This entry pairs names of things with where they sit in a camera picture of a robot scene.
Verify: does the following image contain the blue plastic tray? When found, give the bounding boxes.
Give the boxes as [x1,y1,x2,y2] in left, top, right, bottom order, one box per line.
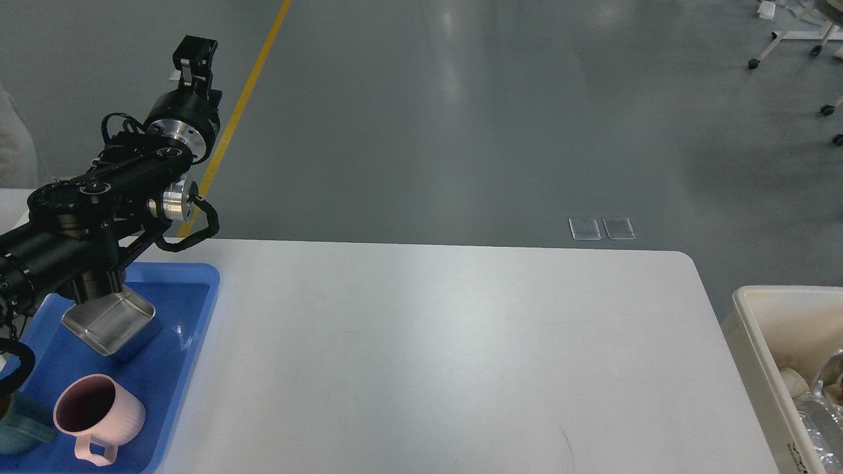
[1,262,220,473]

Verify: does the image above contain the black wheeled chair base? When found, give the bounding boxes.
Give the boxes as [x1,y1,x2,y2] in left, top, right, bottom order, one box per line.
[820,95,843,146]

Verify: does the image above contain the stainless steel rectangular tray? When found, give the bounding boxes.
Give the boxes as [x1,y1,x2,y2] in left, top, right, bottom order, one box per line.
[61,286,163,362]

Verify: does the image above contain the white bin right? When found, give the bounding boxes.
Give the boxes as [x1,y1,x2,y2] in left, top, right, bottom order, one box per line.
[721,286,842,473]

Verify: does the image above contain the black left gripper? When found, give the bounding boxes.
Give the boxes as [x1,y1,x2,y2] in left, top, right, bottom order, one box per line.
[144,36,223,164]

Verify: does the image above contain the teal mug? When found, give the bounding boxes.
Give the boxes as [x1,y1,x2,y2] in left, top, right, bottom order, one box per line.
[1,391,59,456]

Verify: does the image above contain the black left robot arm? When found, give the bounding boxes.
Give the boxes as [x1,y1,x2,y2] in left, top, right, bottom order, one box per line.
[2,36,223,397]

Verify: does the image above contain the person in white clothes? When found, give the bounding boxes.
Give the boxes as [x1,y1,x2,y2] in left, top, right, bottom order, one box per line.
[1,88,39,188]

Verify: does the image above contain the aluminium foil tray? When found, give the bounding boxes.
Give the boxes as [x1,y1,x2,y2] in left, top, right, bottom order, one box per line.
[793,349,842,473]

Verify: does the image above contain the pink plastic mug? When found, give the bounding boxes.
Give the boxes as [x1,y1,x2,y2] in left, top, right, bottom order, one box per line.
[52,374,146,466]

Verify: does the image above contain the white wheeled cart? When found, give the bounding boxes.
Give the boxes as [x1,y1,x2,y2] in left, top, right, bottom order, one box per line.
[747,1,842,71]

